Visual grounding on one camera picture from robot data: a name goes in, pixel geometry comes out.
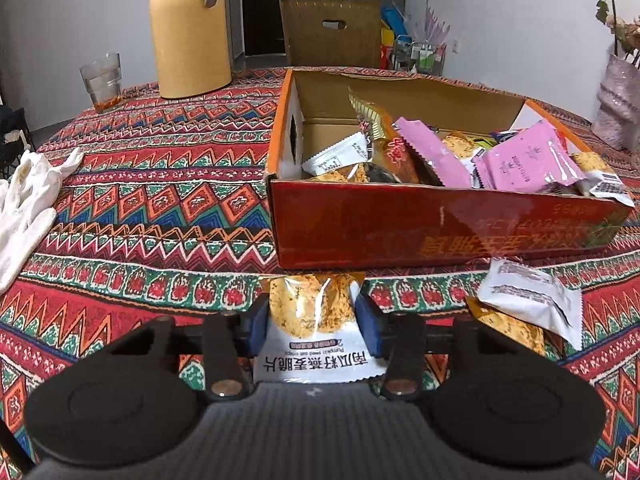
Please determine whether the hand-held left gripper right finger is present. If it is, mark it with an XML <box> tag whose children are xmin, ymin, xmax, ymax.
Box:
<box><xmin>355</xmin><ymin>292</ymin><xmax>523</xmax><ymax>403</ymax></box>

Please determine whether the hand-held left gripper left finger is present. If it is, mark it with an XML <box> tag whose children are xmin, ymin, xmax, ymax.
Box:
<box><xmin>105</xmin><ymin>292</ymin><xmax>272</xmax><ymax>403</ymax></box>

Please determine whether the red cardboard box tray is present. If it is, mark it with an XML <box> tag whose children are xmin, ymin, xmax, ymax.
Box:
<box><xmin>265</xmin><ymin>67</ymin><xmax>636</xmax><ymax>271</ymax></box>

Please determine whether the orange red snack packet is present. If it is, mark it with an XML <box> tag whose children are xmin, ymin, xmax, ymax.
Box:
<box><xmin>348</xmin><ymin>87</ymin><xmax>424</xmax><ymax>185</ymax></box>

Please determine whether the white cloth glove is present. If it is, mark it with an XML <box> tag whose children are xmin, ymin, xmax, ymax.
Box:
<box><xmin>0</xmin><ymin>147</ymin><xmax>85</xmax><ymax>295</ymax></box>

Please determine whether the wooden chair back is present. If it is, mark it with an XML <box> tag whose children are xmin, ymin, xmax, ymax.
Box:
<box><xmin>279</xmin><ymin>0</ymin><xmax>385</xmax><ymax>70</ymax></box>

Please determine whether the drinking glass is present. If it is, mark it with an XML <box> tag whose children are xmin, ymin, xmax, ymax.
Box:
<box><xmin>80</xmin><ymin>52</ymin><xmax>124</xmax><ymax>113</ymax></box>

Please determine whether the yellow thermos jug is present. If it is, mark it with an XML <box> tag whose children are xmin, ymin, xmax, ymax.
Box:
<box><xmin>149</xmin><ymin>0</ymin><xmax>233</xmax><ymax>100</ymax></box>

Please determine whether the blue plastic bin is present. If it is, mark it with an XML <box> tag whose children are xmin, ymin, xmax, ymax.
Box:
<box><xmin>381</xmin><ymin>5</ymin><xmax>409</xmax><ymax>36</ymax></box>

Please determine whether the black chair with bag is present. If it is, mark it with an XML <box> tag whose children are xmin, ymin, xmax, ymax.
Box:
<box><xmin>0</xmin><ymin>105</ymin><xmax>34</xmax><ymax>179</ymax></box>

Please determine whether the pink plastic wrap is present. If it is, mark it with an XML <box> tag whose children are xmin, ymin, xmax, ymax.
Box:
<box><xmin>410</xmin><ymin>0</ymin><xmax>454</xmax><ymax>46</ymax></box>

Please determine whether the black entrance door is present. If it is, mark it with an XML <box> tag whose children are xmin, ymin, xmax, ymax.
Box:
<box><xmin>242</xmin><ymin>0</ymin><xmax>329</xmax><ymax>57</ymax></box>

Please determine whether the pink ceramic vase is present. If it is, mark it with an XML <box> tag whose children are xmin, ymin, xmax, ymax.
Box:
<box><xmin>591</xmin><ymin>52</ymin><xmax>640</xmax><ymax>151</ymax></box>

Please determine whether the dried rose bouquet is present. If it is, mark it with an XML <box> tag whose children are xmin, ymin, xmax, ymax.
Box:
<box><xmin>587</xmin><ymin>0</ymin><xmax>640</xmax><ymax>57</ymax></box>

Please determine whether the wire storage cart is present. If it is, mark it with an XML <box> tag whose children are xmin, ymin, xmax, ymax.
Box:
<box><xmin>392</xmin><ymin>35</ymin><xmax>448</xmax><ymax>76</ymax></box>

